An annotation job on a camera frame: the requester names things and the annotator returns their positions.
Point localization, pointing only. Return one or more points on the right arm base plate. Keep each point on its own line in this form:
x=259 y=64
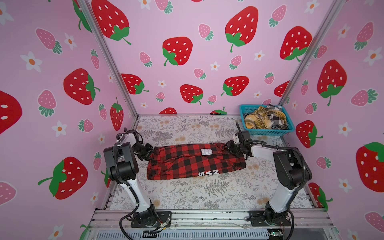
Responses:
x=269 y=219

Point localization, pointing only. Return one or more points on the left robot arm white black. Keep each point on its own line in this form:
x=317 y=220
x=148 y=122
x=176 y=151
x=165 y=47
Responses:
x=122 y=168

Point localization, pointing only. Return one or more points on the corner aluminium post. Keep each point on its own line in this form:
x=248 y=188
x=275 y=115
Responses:
x=90 y=17
x=321 y=33

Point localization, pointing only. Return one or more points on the yellow plaid shirt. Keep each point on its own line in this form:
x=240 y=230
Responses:
x=266 y=118

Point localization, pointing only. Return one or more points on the red black plaid shirt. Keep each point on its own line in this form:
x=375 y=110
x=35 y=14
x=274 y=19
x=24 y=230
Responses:
x=194 y=160

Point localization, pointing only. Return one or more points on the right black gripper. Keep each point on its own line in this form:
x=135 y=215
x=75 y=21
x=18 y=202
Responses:
x=229 y=145

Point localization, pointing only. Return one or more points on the right corner aluminium post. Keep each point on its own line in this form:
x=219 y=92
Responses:
x=321 y=33

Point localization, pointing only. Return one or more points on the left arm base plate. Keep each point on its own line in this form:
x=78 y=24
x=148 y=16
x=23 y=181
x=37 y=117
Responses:
x=150 y=219

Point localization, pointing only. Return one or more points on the left corner aluminium post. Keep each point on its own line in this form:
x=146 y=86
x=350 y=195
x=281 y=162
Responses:
x=90 y=17

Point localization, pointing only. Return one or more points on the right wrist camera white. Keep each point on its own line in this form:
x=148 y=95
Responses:
x=236 y=139

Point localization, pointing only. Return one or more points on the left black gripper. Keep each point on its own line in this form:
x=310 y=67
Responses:
x=149 y=150

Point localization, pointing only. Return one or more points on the aluminium rail frame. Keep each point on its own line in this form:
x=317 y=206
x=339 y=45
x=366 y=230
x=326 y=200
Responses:
x=232 y=224

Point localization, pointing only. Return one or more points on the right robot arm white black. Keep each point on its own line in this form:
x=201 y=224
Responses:
x=292 y=172

